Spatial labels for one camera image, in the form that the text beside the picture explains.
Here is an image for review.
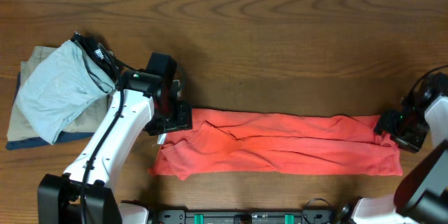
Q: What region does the beige folded garment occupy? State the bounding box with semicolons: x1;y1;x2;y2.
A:
7;46;109;142

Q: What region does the light grey folded shirt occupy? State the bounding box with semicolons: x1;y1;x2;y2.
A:
15;41;115;144

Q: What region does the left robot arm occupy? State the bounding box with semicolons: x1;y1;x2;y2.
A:
37;52;193;224

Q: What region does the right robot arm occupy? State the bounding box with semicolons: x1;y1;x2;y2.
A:
345;70;447;224

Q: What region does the red soccer t-shirt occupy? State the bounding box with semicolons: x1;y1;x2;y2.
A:
150;108;403;180

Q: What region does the black folded garment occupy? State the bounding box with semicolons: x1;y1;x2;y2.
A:
71;31;121;81

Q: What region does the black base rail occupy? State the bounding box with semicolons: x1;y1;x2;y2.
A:
118;197;351;224

